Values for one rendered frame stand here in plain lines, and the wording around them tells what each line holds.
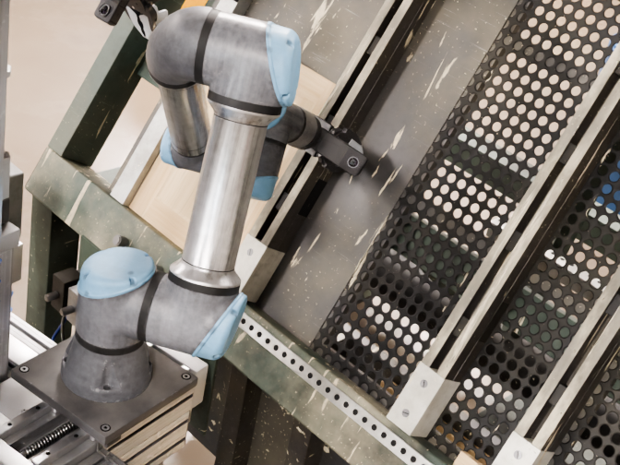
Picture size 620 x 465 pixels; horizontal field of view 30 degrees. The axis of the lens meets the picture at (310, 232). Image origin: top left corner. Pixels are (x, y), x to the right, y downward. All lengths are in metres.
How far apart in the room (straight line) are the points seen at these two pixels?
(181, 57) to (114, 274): 0.35
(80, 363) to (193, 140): 0.43
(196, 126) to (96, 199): 0.79
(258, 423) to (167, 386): 0.93
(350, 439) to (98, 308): 0.64
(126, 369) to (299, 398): 0.51
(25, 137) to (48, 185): 1.95
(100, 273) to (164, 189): 0.85
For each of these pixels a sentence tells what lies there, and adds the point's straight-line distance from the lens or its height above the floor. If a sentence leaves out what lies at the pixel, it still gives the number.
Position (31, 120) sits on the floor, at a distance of 4.94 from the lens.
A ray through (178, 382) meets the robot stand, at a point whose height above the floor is 1.04.
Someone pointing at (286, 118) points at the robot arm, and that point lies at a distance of 2.11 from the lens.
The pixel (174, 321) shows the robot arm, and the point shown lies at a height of 1.22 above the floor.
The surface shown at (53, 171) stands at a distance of 2.86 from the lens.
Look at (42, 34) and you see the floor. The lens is 5.72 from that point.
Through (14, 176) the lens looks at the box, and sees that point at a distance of 2.73.
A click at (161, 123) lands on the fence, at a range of 2.68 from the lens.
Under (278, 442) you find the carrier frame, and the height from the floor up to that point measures 0.41.
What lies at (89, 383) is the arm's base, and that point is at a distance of 1.93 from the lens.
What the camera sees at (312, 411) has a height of 0.83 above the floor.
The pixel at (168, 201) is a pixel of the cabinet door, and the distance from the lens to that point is 2.65.
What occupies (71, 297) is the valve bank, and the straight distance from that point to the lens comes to 2.65.
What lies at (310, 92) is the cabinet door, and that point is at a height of 1.27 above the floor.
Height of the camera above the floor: 2.32
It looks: 32 degrees down
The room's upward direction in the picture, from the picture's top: 12 degrees clockwise
